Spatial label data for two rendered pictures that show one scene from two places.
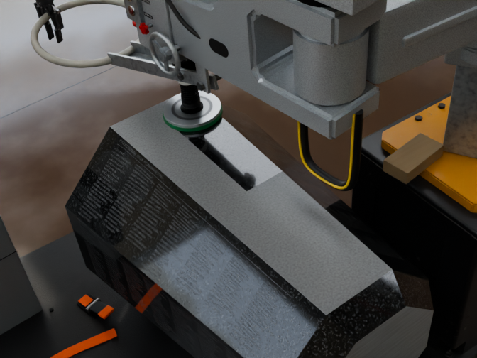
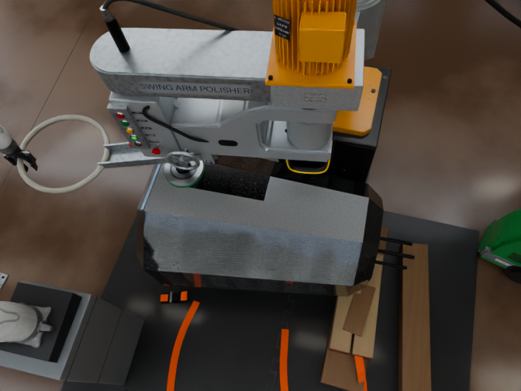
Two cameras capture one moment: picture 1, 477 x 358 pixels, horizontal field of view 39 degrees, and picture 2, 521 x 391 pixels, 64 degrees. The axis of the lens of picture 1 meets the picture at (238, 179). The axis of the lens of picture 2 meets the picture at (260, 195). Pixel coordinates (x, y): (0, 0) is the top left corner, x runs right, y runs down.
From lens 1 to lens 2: 1.06 m
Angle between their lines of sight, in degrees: 29
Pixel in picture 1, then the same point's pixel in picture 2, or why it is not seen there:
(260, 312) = (322, 259)
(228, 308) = (301, 267)
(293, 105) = (298, 154)
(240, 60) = (250, 144)
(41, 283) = (128, 307)
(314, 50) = (315, 127)
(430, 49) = not seen: hidden behind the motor
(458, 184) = (348, 125)
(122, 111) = (64, 168)
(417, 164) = not seen: hidden behind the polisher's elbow
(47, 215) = (87, 266)
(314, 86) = (314, 142)
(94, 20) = not seen: outside the picture
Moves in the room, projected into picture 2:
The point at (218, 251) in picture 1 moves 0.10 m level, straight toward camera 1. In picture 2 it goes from (277, 243) to (291, 255)
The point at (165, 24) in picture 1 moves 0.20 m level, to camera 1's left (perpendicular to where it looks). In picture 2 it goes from (174, 142) to (136, 172)
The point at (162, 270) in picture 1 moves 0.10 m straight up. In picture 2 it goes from (245, 269) to (243, 264)
